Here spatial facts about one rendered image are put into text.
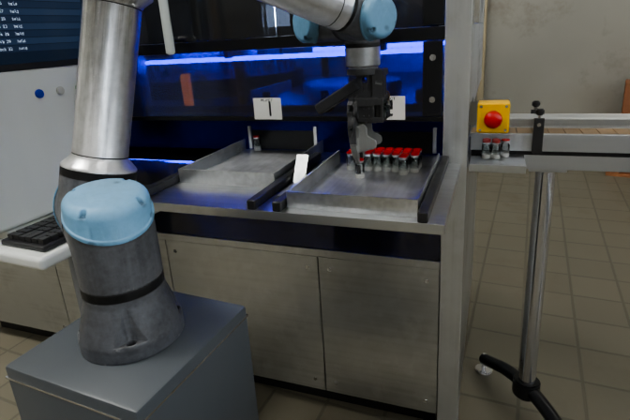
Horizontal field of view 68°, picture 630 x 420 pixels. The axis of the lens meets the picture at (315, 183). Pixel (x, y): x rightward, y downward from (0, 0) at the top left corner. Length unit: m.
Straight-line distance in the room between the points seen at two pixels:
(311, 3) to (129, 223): 0.43
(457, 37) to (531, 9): 3.89
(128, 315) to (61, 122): 0.80
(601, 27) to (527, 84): 0.75
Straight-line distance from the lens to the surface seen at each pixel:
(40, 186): 1.39
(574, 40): 5.07
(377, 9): 0.85
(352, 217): 0.88
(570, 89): 5.11
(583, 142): 1.34
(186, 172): 1.20
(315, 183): 1.08
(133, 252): 0.69
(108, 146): 0.80
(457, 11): 1.19
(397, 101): 1.22
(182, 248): 1.66
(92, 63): 0.80
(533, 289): 1.53
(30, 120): 1.37
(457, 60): 1.19
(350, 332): 1.52
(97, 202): 0.69
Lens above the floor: 1.21
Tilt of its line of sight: 18 degrees down
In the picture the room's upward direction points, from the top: 4 degrees counter-clockwise
